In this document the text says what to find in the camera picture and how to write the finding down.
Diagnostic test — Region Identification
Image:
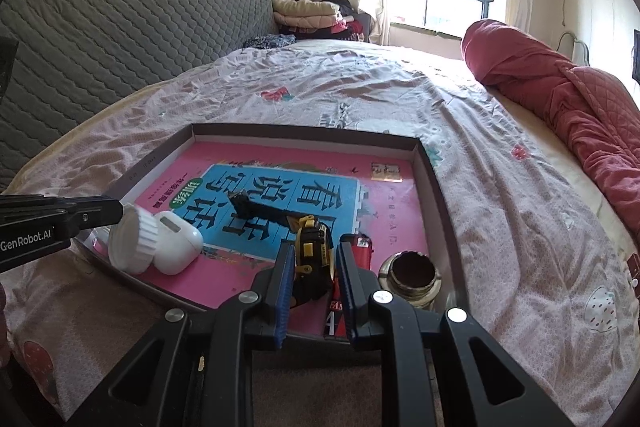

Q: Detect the shallow cardboard box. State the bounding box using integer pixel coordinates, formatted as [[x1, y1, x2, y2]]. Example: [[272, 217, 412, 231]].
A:
[[75, 123, 473, 343]]

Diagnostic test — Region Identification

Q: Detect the white round lid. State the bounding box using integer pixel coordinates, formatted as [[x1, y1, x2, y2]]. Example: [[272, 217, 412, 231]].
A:
[[107, 203, 160, 275]]

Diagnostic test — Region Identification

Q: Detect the pink book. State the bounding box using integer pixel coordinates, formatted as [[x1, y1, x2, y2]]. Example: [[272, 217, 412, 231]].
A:
[[107, 142, 431, 338]]

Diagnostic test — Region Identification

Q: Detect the pile of folded clothes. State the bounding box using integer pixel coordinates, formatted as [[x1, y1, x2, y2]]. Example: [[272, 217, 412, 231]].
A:
[[272, 0, 371, 42]]

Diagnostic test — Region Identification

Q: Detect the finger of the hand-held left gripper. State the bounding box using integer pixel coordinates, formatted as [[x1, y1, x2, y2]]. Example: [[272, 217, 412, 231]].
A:
[[50, 196, 124, 242]]

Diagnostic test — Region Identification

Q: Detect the white earbuds case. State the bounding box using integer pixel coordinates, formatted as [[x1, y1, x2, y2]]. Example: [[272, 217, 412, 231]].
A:
[[150, 212, 204, 276]]

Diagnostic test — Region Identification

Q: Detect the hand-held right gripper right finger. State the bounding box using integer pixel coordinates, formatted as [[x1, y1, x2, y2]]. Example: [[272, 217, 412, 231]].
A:
[[336, 242, 576, 427]]

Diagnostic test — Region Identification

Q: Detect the yellow black tape measure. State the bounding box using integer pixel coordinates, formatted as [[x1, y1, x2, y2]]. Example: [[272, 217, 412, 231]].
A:
[[227, 189, 336, 308]]

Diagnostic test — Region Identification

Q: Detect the white metal rack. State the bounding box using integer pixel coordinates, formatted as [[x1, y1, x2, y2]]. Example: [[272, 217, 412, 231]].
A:
[[557, 32, 591, 68]]

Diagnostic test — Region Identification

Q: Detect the grey quilted headboard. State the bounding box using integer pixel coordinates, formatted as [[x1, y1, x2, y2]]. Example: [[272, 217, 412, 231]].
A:
[[0, 0, 279, 192]]

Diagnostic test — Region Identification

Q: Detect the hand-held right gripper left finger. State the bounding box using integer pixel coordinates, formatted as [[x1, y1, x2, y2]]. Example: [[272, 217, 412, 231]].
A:
[[65, 243, 298, 427]]

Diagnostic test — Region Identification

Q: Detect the dark patterned cloth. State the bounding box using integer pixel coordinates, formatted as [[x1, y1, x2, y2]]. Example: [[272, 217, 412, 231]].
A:
[[243, 33, 297, 50]]

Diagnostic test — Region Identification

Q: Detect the red quilted blanket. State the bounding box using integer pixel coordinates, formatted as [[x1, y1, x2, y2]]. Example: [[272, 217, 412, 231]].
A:
[[461, 19, 640, 238]]

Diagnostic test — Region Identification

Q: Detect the pink printed bed sheet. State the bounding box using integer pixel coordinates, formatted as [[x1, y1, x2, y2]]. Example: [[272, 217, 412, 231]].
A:
[[0, 38, 640, 427]]

